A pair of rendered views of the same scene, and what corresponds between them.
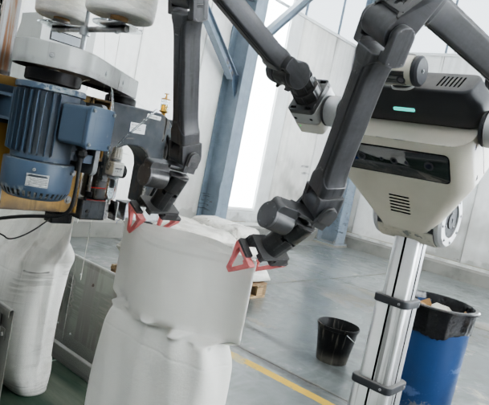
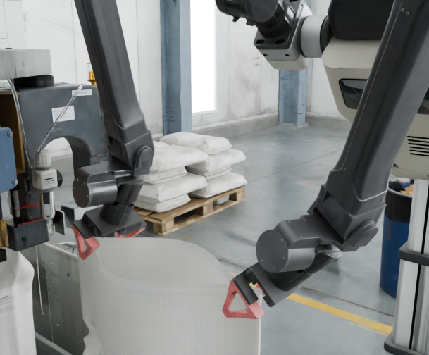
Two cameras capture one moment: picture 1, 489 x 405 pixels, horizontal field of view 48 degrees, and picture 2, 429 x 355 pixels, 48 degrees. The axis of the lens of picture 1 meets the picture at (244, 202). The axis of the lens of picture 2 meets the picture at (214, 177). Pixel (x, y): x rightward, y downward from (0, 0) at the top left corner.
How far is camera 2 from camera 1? 0.53 m
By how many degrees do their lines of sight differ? 10
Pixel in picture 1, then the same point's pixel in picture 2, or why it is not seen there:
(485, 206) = not seen: outside the picture
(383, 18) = not seen: outside the picture
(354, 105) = (406, 73)
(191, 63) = (107, 24)
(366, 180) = not seen: hidden behind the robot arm
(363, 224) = (320, 101)
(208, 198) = (171, 109)
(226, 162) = (182, 72)
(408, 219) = not seen: outside the picture
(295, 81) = (260, 11)
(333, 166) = (370, 169)
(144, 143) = (78, 129)
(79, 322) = (65, 313)
